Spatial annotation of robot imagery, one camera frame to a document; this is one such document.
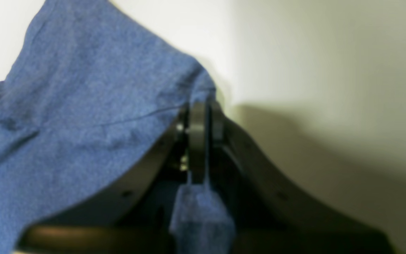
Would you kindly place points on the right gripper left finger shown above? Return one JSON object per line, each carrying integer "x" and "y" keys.
{"x": 130, "y": 216}

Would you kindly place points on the blue-grey t-shirt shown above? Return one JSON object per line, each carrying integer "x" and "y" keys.
{"x": 88, "y": 95}

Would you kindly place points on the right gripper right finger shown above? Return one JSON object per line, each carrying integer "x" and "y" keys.
{"x": 272, "y": 215}

